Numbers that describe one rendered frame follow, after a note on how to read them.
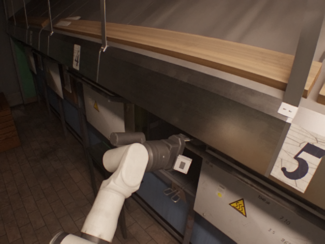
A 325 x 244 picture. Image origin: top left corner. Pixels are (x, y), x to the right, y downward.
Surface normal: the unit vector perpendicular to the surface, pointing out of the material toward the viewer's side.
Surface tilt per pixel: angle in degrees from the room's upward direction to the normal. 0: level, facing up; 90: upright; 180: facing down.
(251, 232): 90
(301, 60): 90
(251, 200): 90
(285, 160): 80
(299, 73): 90
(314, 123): 54
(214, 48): 33
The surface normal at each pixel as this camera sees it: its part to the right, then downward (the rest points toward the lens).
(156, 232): 0.04, -0.87
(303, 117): -0.58, -0.26
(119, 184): 0.11, 0.25
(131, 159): 0.72, -0.23
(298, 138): -0.72, 0.14
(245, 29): -0.37, -0.57
